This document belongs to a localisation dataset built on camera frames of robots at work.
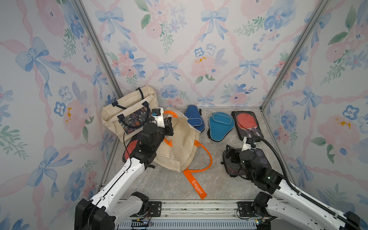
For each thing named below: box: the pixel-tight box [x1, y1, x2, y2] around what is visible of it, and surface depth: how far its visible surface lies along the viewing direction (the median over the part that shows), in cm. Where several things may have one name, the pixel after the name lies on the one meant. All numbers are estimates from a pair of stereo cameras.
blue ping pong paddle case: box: [184, 104, 206, 133], surface depth 115 cm
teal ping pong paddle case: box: [207, 112, 236, 142], surface depth 108 cm
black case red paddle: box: [231, 110, 265, 141], surface depth 109 cm
